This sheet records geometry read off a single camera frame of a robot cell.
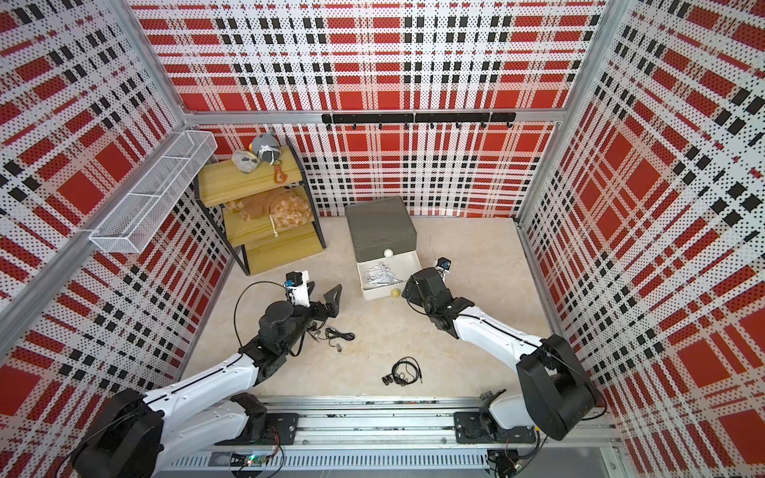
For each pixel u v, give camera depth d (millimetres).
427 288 653
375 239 877
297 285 690
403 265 953
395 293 879
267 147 862
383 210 1232
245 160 840
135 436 402
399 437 733
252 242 953
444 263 781
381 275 932
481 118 887
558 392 418
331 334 904
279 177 861
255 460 690
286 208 884
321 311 727
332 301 745
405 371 822
